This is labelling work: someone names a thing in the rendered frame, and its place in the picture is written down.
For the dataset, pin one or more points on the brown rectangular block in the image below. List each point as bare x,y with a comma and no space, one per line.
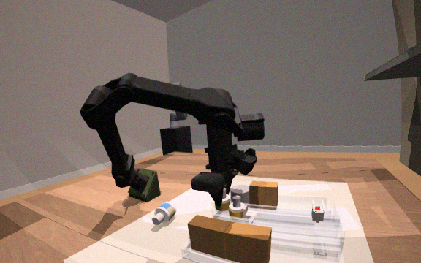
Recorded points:
246,243
263,193
207,235

